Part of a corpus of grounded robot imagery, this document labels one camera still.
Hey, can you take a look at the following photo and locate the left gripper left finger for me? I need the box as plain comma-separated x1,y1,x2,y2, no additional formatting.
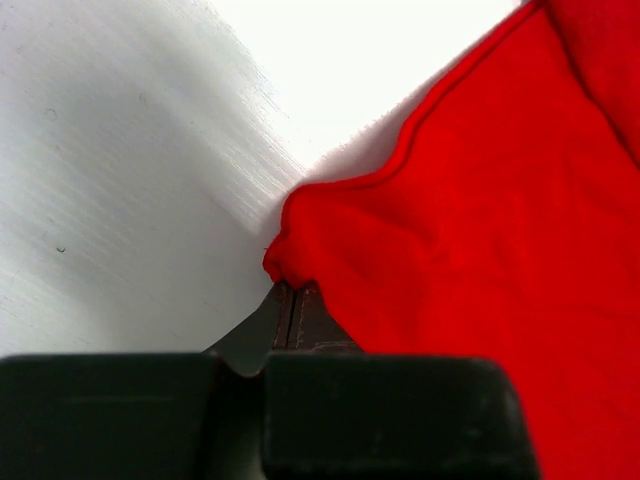
1,283,292,479

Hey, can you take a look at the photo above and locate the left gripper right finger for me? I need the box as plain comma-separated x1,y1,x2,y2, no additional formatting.
262,284,541,479

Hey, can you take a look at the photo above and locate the red t shirt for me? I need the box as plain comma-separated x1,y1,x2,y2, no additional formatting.
263,1,639,479

